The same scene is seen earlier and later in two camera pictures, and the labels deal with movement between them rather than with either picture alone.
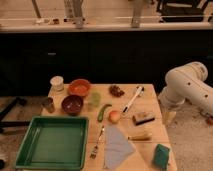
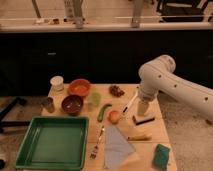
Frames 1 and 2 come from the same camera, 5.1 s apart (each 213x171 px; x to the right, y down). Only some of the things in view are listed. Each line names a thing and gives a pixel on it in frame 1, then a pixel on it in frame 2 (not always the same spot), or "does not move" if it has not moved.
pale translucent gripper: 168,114 → 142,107
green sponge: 161,156 does not move
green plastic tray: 54,143 does not move
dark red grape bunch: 116,91 does not move
